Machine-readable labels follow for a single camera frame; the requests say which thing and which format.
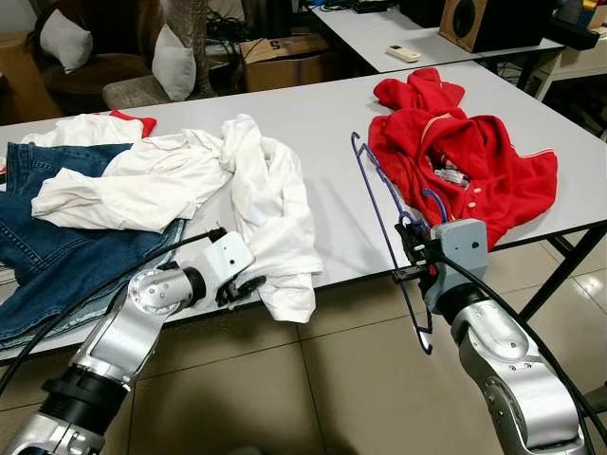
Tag wooden loudspeaker with black front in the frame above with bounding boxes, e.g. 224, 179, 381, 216
438, 0, 556, 53

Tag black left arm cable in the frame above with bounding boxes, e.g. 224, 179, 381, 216
0, 227, 229, 394

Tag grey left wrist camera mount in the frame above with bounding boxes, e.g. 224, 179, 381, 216
193, 230, 257, 297

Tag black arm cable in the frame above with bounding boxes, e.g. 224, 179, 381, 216
438, 254, 607, 442
0, 227, 229, 394

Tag white pillow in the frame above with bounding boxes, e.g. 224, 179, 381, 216
152, 24, 197, 102
38, 9, 94, 74

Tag black box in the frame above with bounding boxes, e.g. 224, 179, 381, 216
545, 14, 600, 50

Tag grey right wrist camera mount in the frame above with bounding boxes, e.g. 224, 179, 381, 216
422, 218, 490, 316

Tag red polo shirt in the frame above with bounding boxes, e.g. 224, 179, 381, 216
367, 66, 559, 249

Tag blue denim jeans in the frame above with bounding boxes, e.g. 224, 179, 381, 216
0, 142, 191, 352

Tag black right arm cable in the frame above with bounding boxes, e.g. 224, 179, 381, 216
438, 254, 607, 442

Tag brown cardboard box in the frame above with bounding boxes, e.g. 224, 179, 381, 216
237, 36, 328, 93

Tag dark brown armchair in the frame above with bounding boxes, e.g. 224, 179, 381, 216
24, 0, 162, 115

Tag black table leg frame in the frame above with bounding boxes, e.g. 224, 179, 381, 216
517, 223, 607, 323

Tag white remote control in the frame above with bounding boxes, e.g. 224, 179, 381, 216
384, 45, 421, 64

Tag grey fabric chair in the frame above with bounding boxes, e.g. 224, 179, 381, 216
102, 0, 214, 110

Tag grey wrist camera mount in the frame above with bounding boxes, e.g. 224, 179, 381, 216
193, 230, 257, 297
422, 218, 490, 316

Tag white long-sleeve shirt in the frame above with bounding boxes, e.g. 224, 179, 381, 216
31, 114, 323, 323

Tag white garment with red trim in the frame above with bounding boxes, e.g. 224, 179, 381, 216
19, 110, 158, 151

